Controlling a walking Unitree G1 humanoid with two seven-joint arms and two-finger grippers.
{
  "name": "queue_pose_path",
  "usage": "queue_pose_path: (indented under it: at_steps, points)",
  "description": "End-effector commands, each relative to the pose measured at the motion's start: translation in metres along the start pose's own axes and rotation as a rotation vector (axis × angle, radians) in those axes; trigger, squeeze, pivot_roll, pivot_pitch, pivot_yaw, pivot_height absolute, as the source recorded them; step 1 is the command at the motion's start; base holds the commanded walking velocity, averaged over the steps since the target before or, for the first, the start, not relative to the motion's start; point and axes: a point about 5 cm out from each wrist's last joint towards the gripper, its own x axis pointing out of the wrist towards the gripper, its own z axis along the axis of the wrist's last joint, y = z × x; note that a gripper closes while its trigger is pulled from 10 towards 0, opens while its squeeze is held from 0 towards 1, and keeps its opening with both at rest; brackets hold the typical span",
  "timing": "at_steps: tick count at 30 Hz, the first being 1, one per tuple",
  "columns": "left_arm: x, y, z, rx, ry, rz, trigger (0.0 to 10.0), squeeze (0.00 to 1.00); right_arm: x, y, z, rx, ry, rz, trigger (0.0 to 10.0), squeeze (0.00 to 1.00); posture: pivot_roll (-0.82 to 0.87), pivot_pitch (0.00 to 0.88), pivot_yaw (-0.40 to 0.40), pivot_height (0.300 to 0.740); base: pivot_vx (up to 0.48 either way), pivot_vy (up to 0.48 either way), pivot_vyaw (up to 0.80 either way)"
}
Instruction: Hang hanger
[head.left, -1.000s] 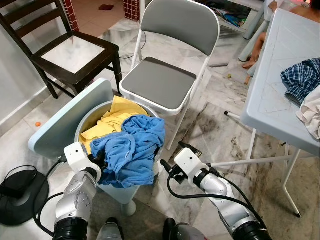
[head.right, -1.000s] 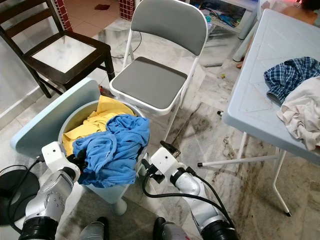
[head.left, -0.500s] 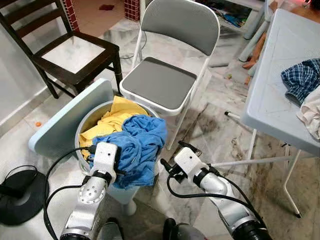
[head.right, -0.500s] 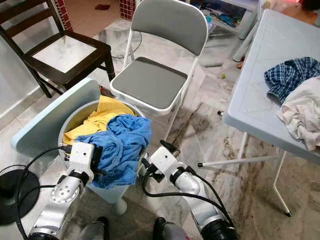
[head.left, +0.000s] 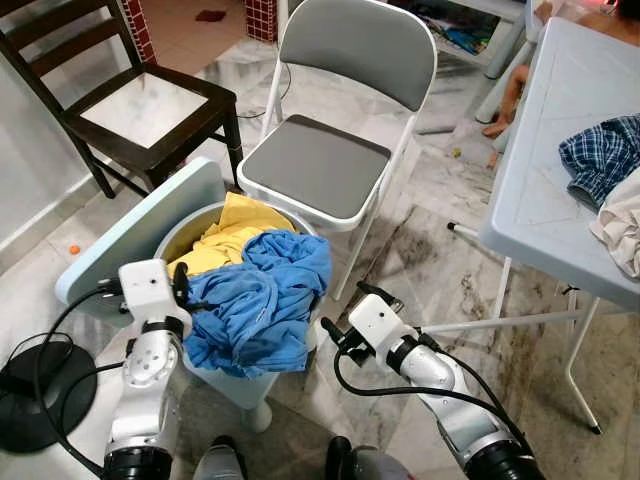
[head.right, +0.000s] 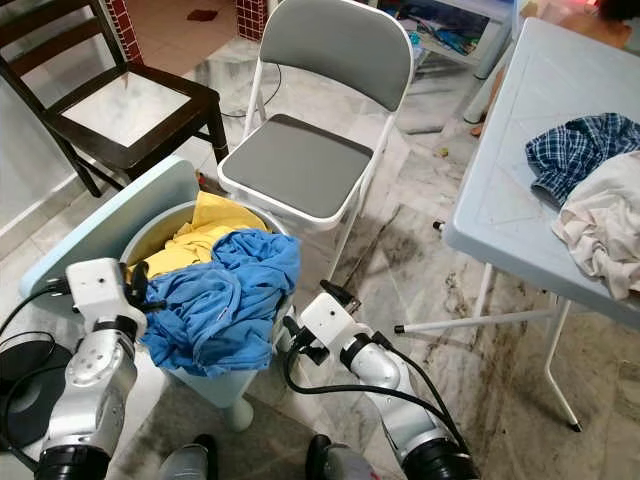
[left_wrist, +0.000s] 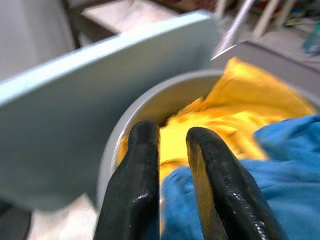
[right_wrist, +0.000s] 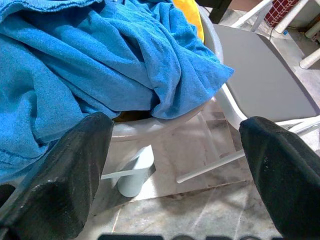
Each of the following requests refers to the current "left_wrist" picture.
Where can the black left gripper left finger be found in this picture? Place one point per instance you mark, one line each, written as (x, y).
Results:
(135, 190)

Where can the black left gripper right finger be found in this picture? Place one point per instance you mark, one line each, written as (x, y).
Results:
(230, 195)

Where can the bright blue cloth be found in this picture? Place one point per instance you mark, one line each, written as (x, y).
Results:
(287, 162)

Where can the yellow cloth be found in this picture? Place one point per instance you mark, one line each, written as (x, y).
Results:
(250, 100)

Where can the light blue folding table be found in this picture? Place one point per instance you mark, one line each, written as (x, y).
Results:
(75, 112)

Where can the grey round laundry bucket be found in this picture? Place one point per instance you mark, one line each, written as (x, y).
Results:
(180, 95)

